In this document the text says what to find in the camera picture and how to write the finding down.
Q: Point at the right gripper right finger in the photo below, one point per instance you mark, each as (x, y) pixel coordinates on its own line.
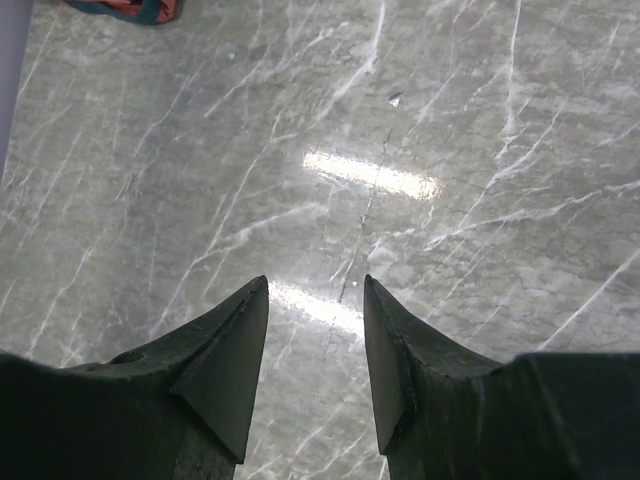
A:
(430, 393)

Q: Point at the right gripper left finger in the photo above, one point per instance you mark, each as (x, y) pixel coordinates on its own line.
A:
(210, 365)

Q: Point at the folded red tank top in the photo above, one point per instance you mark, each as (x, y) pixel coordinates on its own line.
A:
(137, 12)

